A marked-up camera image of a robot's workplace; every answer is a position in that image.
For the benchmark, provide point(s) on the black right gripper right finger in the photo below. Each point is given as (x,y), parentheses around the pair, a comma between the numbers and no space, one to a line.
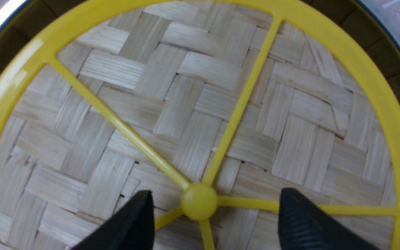
(302,225)

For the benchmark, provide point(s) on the stainless steel pot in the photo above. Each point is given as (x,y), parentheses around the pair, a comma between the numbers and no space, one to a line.
(21,20)

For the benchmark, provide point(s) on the yellow bamboo steamer lid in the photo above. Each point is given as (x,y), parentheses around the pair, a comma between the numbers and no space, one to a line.
(214,106)

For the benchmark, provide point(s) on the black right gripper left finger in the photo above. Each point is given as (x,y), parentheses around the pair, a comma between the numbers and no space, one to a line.
(132,227)

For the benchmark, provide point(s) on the yellow bamboo steamer basket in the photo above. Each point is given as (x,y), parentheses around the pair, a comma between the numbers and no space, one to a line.
(380,47)

